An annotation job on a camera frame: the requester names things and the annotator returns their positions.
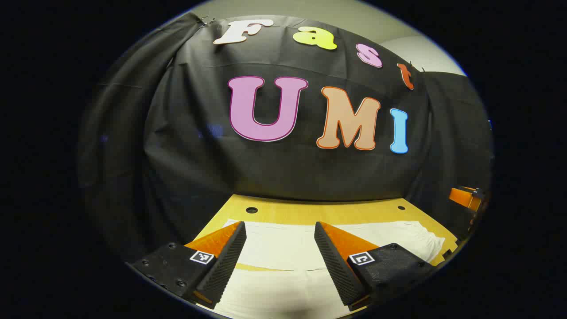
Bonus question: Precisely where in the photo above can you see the black backdrop cloth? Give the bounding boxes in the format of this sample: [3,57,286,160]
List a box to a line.
[78,11,494,266]

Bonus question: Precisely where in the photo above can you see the white jeans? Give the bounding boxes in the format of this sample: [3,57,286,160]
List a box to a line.
[197,218,446,319]

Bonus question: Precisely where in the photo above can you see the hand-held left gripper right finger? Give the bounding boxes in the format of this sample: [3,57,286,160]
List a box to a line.
[314,221,438,312]

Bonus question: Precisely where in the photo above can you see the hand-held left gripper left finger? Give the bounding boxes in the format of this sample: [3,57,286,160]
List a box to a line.
[126,221,247,310]

